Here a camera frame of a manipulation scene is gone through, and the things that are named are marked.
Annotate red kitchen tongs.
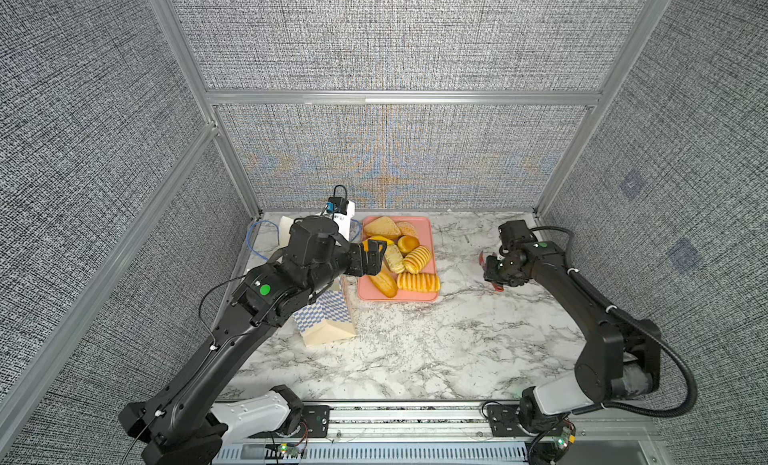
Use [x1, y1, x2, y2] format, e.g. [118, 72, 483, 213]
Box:
[478, 252, 504, 292]

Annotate pale seeded bread roll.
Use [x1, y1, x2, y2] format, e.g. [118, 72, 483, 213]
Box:
[385, 244, 405, 274]

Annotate long brown baguette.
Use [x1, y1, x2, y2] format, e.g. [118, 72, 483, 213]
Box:
[369, 267, 398, 298]

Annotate ridged yellow bread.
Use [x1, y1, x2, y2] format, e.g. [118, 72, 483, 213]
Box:
[397, 272, 441, 293]
[403, 245, 433, 274]

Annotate blue checkered paper bag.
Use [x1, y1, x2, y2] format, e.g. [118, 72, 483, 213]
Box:
[244, 216, 357, 346]

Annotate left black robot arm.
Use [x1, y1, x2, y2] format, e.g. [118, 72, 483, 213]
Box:
[119, 216, 387, 464]

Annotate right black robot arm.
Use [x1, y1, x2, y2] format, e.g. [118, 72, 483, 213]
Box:
[483, 220, 661, 433]

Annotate orange oval bread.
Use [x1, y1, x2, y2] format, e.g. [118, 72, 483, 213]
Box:
[362, 235, 394, 251]

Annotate triangular brown bread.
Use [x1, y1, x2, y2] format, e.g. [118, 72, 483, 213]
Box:
[363, 216, 402, 240]

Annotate pale bread at tray back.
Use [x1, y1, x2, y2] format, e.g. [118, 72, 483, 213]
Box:
[396, 221, 420, 239]

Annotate pink plastic tray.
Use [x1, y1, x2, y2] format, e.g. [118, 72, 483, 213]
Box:
[357, 216, 439, 302]

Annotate small round golden bun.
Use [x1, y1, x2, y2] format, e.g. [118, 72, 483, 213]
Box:
[397, 235, 420, 256]

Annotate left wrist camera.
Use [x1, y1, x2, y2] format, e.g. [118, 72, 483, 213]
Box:
[325, 196, 355, 241]

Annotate right corrugated black cable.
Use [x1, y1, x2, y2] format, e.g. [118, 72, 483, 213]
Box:
[530, 224, 700, 419]

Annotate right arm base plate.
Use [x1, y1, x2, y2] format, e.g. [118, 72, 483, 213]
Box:
[480, 401, 572, 437]

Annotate left thin black cable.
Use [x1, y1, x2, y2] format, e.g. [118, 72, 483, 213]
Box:
[119, 275, 247, 465]

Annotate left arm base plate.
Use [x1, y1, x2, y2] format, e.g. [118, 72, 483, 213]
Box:
[259, 405, 331, 441]

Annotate aluminium front rail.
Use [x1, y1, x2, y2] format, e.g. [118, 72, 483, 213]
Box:
[209, 400, 673, 464]

